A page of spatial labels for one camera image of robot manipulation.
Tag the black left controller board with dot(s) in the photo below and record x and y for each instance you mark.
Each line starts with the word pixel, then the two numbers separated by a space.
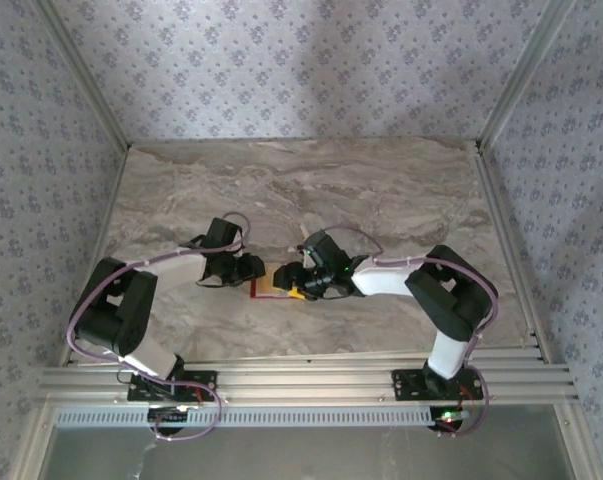
pixel 168 417

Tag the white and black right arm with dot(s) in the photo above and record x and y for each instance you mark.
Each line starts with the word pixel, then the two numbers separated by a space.
pixel 446 300

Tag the black controller board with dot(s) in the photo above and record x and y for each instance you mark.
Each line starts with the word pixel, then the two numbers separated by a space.
pixel 168 417
pixel 448 419

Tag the red card holder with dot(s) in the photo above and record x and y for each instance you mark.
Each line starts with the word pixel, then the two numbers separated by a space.
pixel 261 296

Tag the aluminium side rail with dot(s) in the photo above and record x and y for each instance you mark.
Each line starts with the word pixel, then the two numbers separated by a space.
pixel 511 250
pixel 93 260

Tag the black right controller board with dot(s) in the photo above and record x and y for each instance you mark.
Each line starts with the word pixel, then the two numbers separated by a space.
pixel 448 419

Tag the aluminium mounting rail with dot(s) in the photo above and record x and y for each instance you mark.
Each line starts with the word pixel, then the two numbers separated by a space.
pixel 306 380

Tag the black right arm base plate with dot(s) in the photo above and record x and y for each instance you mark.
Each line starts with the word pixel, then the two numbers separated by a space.
pixel 411 385

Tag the aluminium frame post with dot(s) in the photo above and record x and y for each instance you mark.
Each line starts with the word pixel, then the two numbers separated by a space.
pixel 83 80
pixel 526 75

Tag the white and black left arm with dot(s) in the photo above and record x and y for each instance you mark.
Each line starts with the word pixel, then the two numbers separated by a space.
pixel 116 320

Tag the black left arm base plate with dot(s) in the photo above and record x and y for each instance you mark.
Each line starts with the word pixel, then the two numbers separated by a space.
pixel 201 382

